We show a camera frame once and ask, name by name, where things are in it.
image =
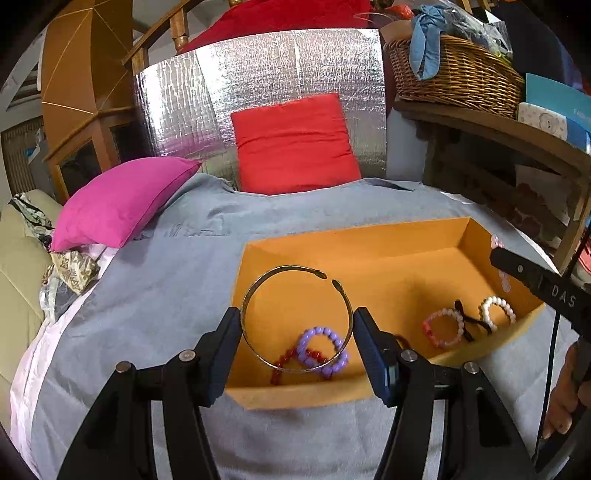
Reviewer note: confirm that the dark bundled cloth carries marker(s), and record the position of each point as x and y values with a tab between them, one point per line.
480	27

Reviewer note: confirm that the brown wooden cabinet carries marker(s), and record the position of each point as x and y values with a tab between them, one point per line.
74	55

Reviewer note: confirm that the clear plastic wrap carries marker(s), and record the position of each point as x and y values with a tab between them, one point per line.
53	295

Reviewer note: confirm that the person's right hand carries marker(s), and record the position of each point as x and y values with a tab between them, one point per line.
561	406

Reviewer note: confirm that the pink cushion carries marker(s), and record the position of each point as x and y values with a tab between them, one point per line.
115	203

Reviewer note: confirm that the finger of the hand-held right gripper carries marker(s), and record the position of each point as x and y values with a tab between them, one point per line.
531	279

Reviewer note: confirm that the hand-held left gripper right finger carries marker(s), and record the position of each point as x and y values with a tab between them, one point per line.
371	355

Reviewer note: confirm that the black and white cloth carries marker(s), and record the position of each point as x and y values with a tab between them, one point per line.
32	217

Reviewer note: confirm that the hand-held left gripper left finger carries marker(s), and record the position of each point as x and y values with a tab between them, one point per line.
226	355

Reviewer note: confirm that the blue book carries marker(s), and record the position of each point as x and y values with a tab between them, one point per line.
558	101

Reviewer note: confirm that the silver metal bangle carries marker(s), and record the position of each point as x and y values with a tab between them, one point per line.
322	274

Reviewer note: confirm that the wooden headboard rail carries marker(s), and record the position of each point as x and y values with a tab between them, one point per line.
178	27

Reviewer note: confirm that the wicker basket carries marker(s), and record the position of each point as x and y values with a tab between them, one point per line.
461	78

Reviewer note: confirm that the brown slatted screen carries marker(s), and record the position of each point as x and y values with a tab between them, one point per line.
14	161

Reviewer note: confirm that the large red cushion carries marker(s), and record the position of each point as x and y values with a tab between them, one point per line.
277	18

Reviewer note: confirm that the blue cloth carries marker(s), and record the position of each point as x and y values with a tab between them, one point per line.
425	41

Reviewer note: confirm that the beige patterned cloth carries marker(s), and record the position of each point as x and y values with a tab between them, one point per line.
74	272

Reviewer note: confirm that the white patterned box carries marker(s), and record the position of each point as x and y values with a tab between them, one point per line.
540	120

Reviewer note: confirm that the silver foil insulation mat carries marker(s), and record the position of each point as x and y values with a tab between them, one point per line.
184	106

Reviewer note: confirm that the small red cushion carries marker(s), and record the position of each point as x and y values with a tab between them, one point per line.
295	143

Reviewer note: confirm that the white paper sheet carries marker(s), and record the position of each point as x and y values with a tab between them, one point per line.
540	194

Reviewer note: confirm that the beige leather sofa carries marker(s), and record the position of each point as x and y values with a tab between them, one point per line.
18	277

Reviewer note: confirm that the orange cardboard box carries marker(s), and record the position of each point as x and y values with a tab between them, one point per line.
369	258

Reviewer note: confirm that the curved wooden shelf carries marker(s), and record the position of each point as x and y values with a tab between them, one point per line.
485	124

